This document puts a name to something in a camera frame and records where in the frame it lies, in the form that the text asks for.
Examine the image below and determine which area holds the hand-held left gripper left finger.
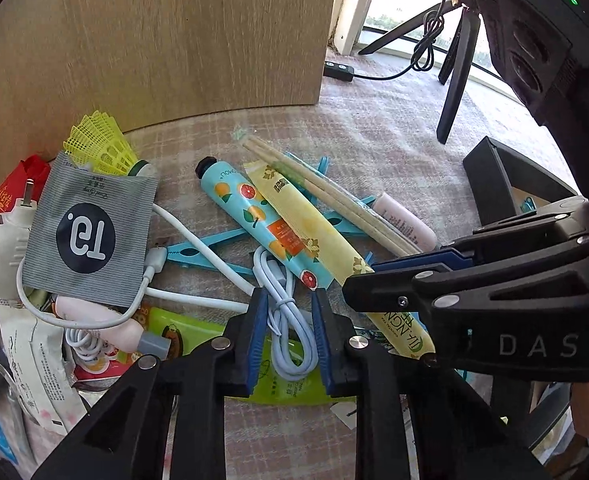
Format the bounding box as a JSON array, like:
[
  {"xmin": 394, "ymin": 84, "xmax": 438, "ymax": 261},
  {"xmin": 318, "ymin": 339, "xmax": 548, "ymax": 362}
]
[{"xmin": 32, "ymin": 287, "xmax": 270, "ymax": 480}]

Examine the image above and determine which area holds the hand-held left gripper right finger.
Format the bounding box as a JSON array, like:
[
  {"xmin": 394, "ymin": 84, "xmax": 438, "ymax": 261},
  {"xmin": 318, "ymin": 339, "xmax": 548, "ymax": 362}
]
[{"xmin": 310, "ymin": 287, "xmax": 532, "ymax": 480}]

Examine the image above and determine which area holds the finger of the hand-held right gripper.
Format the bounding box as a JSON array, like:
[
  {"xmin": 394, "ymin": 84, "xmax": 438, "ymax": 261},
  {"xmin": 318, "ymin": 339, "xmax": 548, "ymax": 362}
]
[
  {"xmin": 371, "ymin": 196, "xmax": 589, "ymax": 276},
  {"xmin": 341, "ymin": 240, "xmax": 589, "ymax": 333}
]

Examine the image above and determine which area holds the white USB cable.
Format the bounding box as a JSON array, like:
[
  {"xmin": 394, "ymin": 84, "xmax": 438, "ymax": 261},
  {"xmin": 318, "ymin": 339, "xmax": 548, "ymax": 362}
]
[{"xmin": 252, "ymin": 245, "xmax": 320, "ymax": 381}]

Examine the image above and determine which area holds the black storage container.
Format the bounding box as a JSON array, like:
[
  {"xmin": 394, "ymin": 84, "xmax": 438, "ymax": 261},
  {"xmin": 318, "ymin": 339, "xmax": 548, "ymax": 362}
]
[{"xmin": 461, "ymin": 136, "xmax": 582, "ymax": 233}]

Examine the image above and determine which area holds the green sachet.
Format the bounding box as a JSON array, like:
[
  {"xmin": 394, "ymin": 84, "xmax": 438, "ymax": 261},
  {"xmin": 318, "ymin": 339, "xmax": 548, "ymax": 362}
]
[{"xmin": 147, "ymin": 307, "xmax": 357, "ymax": 406}]

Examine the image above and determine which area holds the black tripod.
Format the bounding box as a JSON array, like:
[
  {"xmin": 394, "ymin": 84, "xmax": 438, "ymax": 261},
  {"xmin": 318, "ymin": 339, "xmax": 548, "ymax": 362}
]
[{"xmin": 358, "ymin": 2, "xmax": 482, "ymax": 145}]

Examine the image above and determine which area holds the pink bottle with grey cap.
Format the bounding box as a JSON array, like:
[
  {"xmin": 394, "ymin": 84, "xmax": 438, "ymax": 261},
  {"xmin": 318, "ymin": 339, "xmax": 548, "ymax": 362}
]
[
  {"xmin": 54, "ymin": 295, "xmax": 171, "ymax": 360},
  {"xmin": 371, "ymin": 192, "xmax": 437, "ymax": 251}
]

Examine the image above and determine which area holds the long yellow sachet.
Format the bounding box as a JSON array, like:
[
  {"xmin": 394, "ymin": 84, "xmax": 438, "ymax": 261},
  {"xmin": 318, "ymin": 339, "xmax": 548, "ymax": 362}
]
[{"xmin": 243, "ymin": 160, "xmax": 436, "ymax": 361}]

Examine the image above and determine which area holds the orange print hand cream tube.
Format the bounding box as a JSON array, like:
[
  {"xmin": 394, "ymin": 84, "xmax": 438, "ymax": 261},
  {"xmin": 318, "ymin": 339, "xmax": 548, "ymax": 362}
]
[{"xmin": 195, "ymin": 156, "xmax": 332, "ymax": 292}]

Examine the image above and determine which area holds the wrapped wooden chopsticks pair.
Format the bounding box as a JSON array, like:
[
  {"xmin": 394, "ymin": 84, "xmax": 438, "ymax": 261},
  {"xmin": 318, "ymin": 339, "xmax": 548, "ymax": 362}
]
[{"xmin": 230, "ymin": 127, "xmax": 425, "ymax": 258}]

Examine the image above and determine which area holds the orange and white sachet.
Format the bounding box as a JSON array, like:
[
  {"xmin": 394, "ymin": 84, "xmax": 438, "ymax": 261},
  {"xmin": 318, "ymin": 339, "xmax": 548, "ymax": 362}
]
[{"xmin": 72, "ymin": 350, "xmax": 135, "ymax": 386}]

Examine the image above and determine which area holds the grey sachet with black circle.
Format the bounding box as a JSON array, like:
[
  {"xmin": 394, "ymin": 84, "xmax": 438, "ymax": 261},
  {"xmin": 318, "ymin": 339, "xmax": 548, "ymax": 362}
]
[{"xmin": 22, "ymin": 152, "xmax": 160, "ymax": 308}]

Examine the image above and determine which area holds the white paper packet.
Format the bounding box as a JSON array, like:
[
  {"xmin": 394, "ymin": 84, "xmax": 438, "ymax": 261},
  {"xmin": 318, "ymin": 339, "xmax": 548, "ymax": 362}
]
[{"xmin": 0, "ymin": 305, "xmax": 88, "ymax": 436}]

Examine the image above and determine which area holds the yellow shuttlecock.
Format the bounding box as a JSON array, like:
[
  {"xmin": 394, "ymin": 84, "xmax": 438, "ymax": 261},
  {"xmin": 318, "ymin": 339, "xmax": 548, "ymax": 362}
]
[{"xmin": 63, "ymin": 109, "xmax": 151, "ymax": 178}]

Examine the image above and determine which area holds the white plug adapter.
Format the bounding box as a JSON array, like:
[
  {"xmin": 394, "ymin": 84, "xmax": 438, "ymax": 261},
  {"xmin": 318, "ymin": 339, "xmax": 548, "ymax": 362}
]
[{"xmin": 0, "ymin": 177, "xmax": 40, "ymax": 301}]

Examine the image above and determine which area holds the red fabric pouch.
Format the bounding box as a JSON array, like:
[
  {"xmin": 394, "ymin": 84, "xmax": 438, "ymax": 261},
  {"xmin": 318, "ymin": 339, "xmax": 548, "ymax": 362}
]
[{"xmin": 0, "ymin": 155, "xmax": 52, "ymax": 241}]

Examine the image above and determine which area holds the large wooden board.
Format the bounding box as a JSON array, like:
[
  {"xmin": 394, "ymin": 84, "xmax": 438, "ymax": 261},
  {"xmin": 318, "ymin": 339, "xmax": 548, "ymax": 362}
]
[{"xmin": 0, "ymin": 0, "xmax": 340, "ymax": 206}]

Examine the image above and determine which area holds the white charger cable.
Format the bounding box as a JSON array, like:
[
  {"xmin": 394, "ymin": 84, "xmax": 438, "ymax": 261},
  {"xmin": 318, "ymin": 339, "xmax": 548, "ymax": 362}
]
[{"xmin": 15, "ymin": 202, "xmax": 258, "ymax": 331}]

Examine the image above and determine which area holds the white coiled cable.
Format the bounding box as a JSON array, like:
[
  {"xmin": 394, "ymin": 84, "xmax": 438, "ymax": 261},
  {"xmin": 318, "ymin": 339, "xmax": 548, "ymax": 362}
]
[{"xmin": 63, "ymin": 327, "xmax": 112, "ymax": 361}]

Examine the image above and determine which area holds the white window frame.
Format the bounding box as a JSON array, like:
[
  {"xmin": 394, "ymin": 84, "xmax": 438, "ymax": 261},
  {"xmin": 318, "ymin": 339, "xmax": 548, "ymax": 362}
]
[{"xmin": 331, "ymin": 0, "xmax": 480, "ymax": 61}]

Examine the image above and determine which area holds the black cable with controller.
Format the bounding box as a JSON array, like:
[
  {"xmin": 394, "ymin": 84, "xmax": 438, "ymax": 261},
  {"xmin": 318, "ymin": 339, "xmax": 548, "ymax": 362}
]
[{"xmin": 323, "ymin": 0, "xmax": 467, "ymax": 82}]

